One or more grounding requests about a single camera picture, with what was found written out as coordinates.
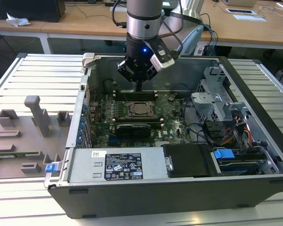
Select silver power supply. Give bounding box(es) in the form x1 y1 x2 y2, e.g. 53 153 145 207
61 147 166 183

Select orange and yellow wires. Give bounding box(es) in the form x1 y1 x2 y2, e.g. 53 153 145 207
223 115 253 147

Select black and grey PC case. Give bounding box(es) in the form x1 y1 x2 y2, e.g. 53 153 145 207
44 53 283 219

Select metal socket cover frame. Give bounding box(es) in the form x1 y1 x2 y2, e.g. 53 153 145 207
127 101 154 117

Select CPU socket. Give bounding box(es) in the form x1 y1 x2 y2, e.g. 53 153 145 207
123 100 157 119

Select thick sleeved black cable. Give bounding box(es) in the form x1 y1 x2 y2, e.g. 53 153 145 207
186 121 215 146

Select blue cable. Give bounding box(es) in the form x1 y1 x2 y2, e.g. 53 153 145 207
202 23 219 51

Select green RAM stick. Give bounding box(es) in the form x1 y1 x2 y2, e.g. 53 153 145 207
0 153 38 159

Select green motherboard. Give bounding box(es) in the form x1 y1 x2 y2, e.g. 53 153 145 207
92 90 194 148

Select metal wire locking lever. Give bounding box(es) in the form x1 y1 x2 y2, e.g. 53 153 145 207
128 110 155 118
122 92 131 111

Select wooden desk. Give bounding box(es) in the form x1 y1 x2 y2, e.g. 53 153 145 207
0 0 283 50

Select black camera cable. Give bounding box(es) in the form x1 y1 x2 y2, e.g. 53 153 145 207
111 0 128 29
159 13 187 55

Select blue case latch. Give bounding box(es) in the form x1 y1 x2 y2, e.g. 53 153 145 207
45 162 58 174

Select pale blue teach pendant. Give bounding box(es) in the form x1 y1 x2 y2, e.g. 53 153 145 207
179 24 205 56

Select grey parts rack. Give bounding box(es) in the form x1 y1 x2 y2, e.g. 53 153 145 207
0 95 73 177

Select silver metal drive cage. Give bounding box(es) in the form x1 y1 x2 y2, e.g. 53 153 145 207
190 67 248 123

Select crumpled white paper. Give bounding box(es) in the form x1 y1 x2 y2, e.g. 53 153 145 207
6 12 32 26

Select silver-topped CPU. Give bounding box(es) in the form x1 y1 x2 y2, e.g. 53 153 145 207
133 103 150 114

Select black box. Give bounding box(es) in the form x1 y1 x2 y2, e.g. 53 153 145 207
0 0 67 23

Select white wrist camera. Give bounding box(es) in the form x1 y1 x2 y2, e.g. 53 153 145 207
150 44 175 71

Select white paper sheet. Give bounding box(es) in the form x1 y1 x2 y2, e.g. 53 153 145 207
233 14 267 22

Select black framed tray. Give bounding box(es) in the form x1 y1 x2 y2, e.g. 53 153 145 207
225 8 258 15

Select black plastic shroud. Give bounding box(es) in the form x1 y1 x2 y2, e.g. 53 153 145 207
162 144 214 178

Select white power adapter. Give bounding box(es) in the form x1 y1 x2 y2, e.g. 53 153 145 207
194 46 207 56

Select hard disk in blue carrier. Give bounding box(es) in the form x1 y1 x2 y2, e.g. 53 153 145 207
212 147 266 176

